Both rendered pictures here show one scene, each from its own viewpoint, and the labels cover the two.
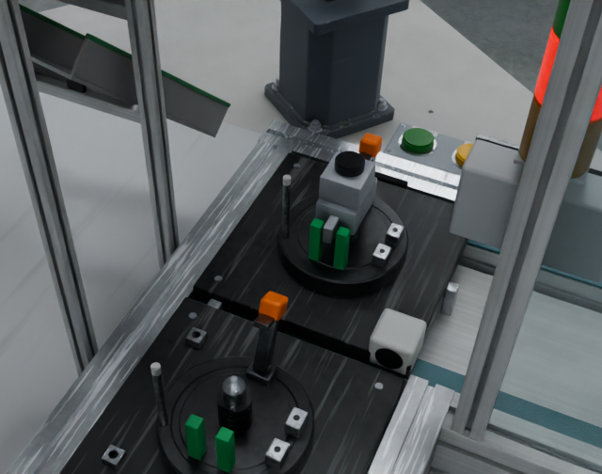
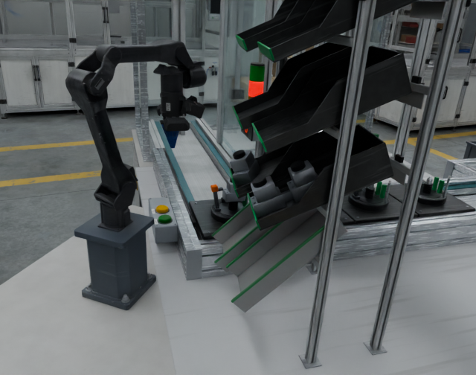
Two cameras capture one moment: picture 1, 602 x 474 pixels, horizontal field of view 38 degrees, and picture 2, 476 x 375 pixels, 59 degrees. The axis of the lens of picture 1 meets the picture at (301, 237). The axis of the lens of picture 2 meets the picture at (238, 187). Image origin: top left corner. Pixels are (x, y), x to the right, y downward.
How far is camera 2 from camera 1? 1.68 m
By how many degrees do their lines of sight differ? 97
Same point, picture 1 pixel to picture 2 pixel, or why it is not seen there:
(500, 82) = (58, 252)
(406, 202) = (200, 210)
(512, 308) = not seen: hidden behind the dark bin
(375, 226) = (222, 205)
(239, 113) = (151, 310)
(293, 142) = (194, 241)
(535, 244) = not seen: hidden behind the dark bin
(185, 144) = (192, 313)
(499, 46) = not seen: outside the picture
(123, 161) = (224, 325)
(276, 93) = (131, 298)
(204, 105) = (229, 225)
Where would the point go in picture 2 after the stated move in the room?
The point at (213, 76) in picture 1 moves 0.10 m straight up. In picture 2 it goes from (126, 336) to (124, 302)
